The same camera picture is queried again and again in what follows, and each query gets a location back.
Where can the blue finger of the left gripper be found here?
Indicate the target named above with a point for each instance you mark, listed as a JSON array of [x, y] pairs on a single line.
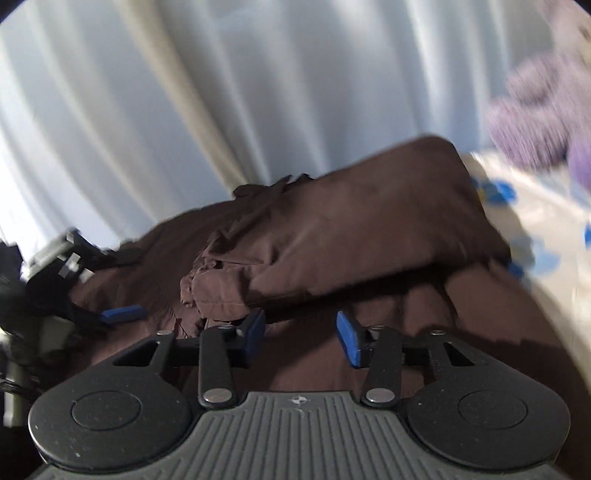
[[123, 315]]

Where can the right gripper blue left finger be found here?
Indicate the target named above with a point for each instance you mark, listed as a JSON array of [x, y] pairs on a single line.
[[250, 333]]

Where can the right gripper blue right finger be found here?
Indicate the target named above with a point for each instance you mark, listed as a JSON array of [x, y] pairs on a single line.
[[355, 339]]

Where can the dark brown garment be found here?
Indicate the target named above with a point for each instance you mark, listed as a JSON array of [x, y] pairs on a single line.
[[400, 239]]

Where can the white pleated curtain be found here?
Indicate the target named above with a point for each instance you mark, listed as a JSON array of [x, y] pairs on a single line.
[[116, 115]]

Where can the blue floral bed sheet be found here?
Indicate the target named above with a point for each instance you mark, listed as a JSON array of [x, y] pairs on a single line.
[[545, 218]]

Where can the purple plush teddy bear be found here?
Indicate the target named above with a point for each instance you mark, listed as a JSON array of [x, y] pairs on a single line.
[[544, 118]]

